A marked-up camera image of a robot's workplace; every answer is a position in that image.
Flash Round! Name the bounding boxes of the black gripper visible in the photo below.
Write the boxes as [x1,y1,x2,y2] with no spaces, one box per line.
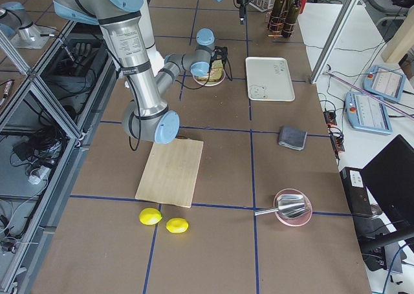
[210,46,228,68]
[235,0,250,25]

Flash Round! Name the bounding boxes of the white bear tray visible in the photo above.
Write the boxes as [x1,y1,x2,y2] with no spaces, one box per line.
[245,57,295,102]

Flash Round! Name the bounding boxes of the bread slice with egg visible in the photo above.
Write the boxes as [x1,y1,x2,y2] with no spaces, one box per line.
[196,69,223,82]

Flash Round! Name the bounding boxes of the white round plate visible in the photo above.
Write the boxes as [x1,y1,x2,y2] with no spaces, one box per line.
[193,68,226,87]

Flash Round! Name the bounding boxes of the dark wine bottle back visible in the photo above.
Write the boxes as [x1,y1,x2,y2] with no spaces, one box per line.
[268,0,286,34]

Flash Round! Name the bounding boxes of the dark wine bottle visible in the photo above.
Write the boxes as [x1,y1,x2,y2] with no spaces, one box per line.
[268,0,286,34]
[281,0,301,38]

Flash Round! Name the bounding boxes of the dark wine bottle front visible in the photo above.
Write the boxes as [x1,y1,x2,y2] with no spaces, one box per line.
[281,0,301,38]

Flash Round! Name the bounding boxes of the grey folded cloth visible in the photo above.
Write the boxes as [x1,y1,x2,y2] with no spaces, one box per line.
[278,125,307,151]

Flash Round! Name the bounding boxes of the wooden cutting board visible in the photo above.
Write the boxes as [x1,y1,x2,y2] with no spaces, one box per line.
[135,139,204,208]

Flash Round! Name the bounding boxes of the blue teach pendant near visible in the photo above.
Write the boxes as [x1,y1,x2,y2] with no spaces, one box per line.
[345,92,393,135]

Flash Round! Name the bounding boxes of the blue teach pendant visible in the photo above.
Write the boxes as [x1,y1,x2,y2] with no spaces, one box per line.
[345,92,393,135]
[363,65,406,103]

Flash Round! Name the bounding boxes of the long grabber stick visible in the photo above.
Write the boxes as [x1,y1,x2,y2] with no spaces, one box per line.
[323,70,414,118]

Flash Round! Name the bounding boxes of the blue teach pendant far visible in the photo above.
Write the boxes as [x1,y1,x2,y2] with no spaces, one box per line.
[363,65,406,103]

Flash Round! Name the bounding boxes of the metal scoop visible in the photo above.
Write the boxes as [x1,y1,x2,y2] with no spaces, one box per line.
[254,194,305,218]

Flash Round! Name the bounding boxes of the yellow lemon right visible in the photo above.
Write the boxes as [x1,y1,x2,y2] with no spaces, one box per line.
[166,218,189,233]

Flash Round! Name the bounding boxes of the yellow lemon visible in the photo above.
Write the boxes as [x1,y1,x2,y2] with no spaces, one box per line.
[166,218,189,233]
[138,207,162,226]

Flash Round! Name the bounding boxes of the yellow lemon left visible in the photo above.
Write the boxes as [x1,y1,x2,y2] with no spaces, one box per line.
[138,207,162,226]

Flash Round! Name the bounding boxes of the pink bowl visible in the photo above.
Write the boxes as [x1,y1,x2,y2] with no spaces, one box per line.
[273,188,313,227]

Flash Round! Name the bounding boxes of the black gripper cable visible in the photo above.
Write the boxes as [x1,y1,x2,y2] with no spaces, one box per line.
[180,47,234,90]

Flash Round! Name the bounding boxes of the copper wire bottle rack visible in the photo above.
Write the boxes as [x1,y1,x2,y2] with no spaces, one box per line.
[267,10,296,38]

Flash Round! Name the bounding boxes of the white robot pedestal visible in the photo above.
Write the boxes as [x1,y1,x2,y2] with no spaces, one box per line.
[124,0,175,90]

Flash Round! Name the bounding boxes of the aluminium frame post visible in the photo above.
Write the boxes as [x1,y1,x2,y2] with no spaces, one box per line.
[310,0,359,84]

